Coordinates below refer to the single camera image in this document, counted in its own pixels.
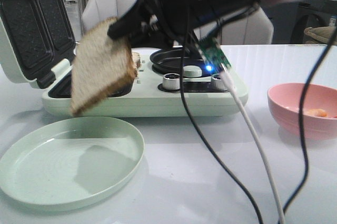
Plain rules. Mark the right grey chair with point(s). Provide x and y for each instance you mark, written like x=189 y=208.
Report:
x=256 y=29

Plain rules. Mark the bread slice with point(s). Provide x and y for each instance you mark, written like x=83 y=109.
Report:
x=101 y=67
x=136 y=59

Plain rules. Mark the black round frying pan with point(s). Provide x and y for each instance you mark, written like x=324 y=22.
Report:
x=169 y=61

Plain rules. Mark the orange shrimp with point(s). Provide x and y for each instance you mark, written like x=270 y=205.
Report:
x=316 y=112

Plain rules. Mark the left silver knob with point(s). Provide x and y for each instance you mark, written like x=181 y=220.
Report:
x=171 y=82

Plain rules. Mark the grey chair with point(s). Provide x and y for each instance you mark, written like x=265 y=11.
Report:
x=97 y=11
x=256 y=29

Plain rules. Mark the left grey chair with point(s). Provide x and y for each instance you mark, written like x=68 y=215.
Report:
x=97 y=11

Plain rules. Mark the pink bowl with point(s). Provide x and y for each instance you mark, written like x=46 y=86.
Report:
x=284 y=105

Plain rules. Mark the green breakfast maker base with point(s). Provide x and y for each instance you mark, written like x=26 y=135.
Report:
x=147 y=98

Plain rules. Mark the green round plate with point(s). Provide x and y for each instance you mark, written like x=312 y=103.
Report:
x=72 y=163

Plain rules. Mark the green breakfast maker lid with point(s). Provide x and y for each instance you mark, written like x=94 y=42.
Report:
x=37 y=41

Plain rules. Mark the beige cushion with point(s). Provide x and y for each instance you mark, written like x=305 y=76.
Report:
x=318 y=35

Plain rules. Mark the green circuit board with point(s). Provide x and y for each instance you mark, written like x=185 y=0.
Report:
x=212 y=54

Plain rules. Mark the dark washing machine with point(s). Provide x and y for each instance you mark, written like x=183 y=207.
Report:
x=312 y=13

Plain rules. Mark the right silver knob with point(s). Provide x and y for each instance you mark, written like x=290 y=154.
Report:
x=217 y=84

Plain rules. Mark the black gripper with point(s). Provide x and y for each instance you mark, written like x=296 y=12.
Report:
x=144 y=25

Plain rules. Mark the silver knob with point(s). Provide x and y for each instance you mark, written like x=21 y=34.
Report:
x=217 y=84
x=171 y=82

